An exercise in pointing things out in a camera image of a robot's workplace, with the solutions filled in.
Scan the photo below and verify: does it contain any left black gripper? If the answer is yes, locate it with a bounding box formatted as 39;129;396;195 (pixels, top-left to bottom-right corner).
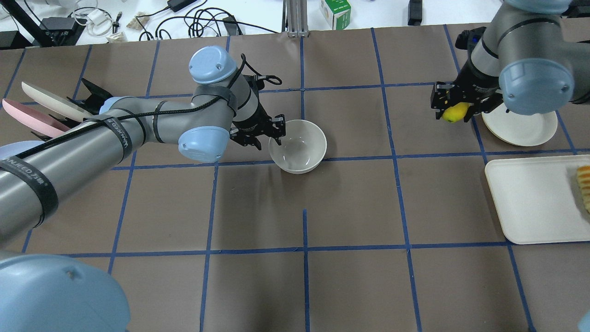
230;107;286;151

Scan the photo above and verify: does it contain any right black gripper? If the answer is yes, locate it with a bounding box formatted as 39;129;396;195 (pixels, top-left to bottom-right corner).
431;59;503;123

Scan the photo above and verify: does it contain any yellow lemon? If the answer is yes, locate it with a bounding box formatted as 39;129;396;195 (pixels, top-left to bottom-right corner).
441;102;470;123

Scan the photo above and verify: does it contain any white ceramic bowl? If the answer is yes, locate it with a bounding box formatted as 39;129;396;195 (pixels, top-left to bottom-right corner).
268;119;327;174

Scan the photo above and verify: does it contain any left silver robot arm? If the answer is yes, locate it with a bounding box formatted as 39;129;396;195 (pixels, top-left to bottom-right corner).
1;46;286;332

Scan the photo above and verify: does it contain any cream round plate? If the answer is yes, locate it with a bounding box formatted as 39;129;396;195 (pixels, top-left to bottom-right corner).
481;104;558;147

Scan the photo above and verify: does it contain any cream rectangular tray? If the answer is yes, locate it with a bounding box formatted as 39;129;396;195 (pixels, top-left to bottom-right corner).
484;155;590;244

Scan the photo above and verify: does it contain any green white box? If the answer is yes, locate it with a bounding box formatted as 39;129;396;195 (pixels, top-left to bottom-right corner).
320;0;352;30

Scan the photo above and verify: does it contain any sliced yellow fruit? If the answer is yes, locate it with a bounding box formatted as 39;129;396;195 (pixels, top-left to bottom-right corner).
577;165;590;213

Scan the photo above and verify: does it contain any black power adapter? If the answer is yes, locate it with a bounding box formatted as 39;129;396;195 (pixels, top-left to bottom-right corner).
166;0;196;12

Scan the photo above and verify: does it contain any black dish rack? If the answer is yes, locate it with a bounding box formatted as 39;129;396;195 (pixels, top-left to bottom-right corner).
47;78;112;129

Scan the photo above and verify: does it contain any cream plate in rack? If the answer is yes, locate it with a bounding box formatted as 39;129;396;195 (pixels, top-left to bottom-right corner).
21;81;93;122

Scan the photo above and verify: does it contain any pink plate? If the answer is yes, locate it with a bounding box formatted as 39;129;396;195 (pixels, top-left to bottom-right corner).
2;99;70;138

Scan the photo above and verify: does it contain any lavender plate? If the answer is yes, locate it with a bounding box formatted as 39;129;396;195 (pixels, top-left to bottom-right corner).
0;140;44;160

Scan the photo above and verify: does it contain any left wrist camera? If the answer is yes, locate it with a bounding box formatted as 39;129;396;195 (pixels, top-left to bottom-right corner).
454;26;487;53

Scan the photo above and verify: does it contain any aluminium frame post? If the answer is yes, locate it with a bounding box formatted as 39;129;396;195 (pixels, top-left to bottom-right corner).
282;0;309;38

